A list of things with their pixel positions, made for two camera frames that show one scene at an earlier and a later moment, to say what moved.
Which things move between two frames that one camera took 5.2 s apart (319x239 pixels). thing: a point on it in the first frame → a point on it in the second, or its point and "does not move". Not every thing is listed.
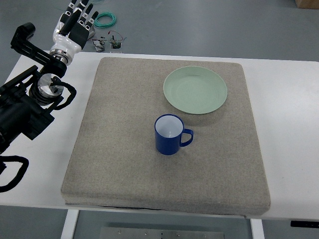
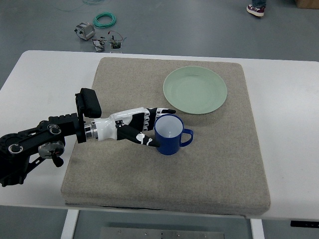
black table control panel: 304,224 does not move
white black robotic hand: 73,30 → 129,124
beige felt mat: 115,163 does not move
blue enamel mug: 170,134 does not move
